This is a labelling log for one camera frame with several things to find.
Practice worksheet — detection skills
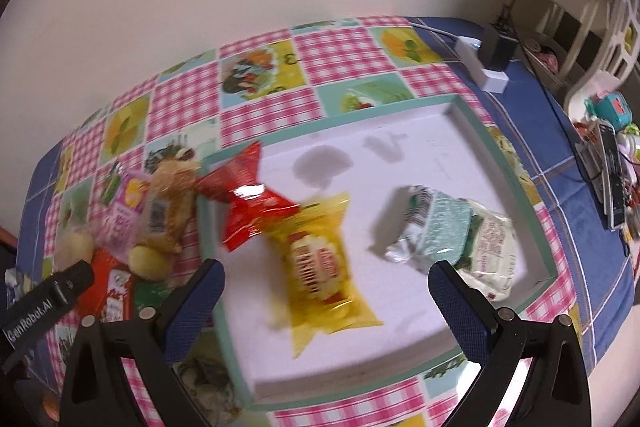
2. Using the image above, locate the round white cake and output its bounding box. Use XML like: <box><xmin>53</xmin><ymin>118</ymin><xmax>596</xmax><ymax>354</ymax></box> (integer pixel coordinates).
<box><xmin>53</xmin><ymin>227</ymin><xmax>94</xmax><ymax>272</ymax></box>

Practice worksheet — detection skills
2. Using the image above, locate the orange-red patterned wafer pack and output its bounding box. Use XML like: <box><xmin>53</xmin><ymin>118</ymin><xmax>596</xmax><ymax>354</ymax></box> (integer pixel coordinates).
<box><xmin>76</xmin><ymin>248</ymin><xmax>122</xmax><ymax>319</ymax></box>

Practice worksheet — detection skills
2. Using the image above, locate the dark green snack pack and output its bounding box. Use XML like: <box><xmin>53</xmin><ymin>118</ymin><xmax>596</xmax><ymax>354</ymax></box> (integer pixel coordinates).
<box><xmin>134</xmin><ymin>280</ymin><xmax>172</xmax><ymax>314</ymax></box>

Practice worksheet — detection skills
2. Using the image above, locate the red white label snack pack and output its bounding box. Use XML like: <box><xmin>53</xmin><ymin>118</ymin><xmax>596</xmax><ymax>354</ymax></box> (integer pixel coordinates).
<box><xmin>102</xmin><ymin>269</ymin><xmax>134</xmax><ymax>323</ymax></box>

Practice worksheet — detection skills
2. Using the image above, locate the yellow pudding jelly cup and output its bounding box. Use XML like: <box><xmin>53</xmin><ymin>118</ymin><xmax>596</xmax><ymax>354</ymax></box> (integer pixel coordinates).
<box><xmin>128</xmin><ymin>245</ymin><xmax>174</xmax><ymax>282</ymax></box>

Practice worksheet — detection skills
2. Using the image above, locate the purple swiss roll pack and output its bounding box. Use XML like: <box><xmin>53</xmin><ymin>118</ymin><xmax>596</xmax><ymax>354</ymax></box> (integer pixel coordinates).
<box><xmin>96</xmin><ymin>167</ymin><xmax>151</xmax><ymax>265</ymax></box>

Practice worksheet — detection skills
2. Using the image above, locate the white cream snack pack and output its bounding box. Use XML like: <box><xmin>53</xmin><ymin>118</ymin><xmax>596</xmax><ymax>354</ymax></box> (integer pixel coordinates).
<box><xmin>456</xmin><ymin>199</ymin><xmax>516</xmax><ymax>303</ymax></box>

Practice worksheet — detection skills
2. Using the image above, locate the light teal barcode snack pack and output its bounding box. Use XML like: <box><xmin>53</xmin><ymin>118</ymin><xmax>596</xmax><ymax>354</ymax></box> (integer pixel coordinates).
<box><xmin>384</xmin><ymin>185</ymin><xmax>474</xmax><ymax>274</ymax></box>

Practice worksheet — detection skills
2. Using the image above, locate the beige orange-print snack pack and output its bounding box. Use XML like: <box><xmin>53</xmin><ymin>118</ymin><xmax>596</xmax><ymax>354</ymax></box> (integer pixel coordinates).
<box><xmin>138</xmin><ymin>159</ymin><xmax>200</xmax><ymax>255</ymax></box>

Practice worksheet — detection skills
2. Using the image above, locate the red candy-wrap snack pack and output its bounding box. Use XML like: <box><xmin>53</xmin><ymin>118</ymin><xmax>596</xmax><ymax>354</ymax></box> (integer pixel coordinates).
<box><xmin>194</xmin><ymin>141</ymin><xmax>299</xmax><ymax>251</ymax></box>

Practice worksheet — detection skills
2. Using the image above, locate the yellow bread snack pack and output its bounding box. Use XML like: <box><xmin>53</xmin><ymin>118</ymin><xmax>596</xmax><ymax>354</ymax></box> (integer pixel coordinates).
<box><xmin>262</xmin><ymin>192</ymin><xmax>383</xmax><ymax>358</ymax></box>

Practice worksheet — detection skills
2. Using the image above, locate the crumpled blue white wrapper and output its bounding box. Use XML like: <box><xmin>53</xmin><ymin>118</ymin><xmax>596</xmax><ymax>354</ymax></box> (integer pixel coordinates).
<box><xmin>4</xmin><ymin>268</ymin><xmax>35</xmax><ymax>308</ymax></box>

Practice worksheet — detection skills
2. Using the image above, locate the blue plaid tablecloth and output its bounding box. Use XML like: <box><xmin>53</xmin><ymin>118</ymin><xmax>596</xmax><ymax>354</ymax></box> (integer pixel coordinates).
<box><xmin>17</xmin><ymin>16</ymin><xmax>637</xmax><ymax>369</ymax></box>

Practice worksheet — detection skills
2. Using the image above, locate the small green cracker pack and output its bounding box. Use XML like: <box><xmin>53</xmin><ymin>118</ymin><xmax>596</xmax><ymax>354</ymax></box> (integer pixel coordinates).
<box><xmin>100</xmin><ymin>161</ymin><xmax>122</xmax><ymax>207</ymax></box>

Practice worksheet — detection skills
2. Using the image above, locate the black remote on stand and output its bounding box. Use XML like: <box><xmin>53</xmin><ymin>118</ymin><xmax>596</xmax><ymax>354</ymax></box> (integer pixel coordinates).
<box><xmin>596</xmin><ymin>120</ymin><xmax>626</xmax><ymax>230</ymax></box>

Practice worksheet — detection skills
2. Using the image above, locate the white tray with teal rim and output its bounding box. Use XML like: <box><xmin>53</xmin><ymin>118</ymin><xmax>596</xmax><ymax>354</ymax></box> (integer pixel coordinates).
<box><xmin>198</xmin><ymin>94</ymin><xmax>559</xmax><ymax>411</ymax></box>

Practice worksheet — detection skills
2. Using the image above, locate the teal toy with red top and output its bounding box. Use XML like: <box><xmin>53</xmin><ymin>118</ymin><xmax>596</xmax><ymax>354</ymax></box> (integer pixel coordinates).
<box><xmin>586</xmin><ymin>92</ymin><xmax>632</xmax><ymax>132</ymax></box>

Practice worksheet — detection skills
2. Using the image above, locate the white power strip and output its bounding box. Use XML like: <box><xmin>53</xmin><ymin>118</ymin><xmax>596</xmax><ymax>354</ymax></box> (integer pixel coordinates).
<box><xmin>454</xmin><ymin>36</ymin><xmax>509</xmax><ymax>94</ymax></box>

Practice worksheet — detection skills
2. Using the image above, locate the black power adapter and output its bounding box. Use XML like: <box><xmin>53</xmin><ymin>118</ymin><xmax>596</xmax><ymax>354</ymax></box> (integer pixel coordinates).
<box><xmin>477</xmin><ymin>25</ymin><xmax>518</xmax><ymax>72</ymax></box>

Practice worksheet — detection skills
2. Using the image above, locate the white chair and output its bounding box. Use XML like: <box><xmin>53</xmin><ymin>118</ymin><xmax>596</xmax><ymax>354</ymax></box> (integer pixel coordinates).
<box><xmin>563</xmin><ymin>0</ymin><xmax>640</xmax><ymax>118</ymax></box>

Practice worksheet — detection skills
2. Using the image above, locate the pink checkered tablecloth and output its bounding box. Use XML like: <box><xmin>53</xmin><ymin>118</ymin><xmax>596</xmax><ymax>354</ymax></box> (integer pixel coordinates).
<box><xmin>41</xmin><ymin>15</ymin><xmax>584</xmax><ymax>427</ymax></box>

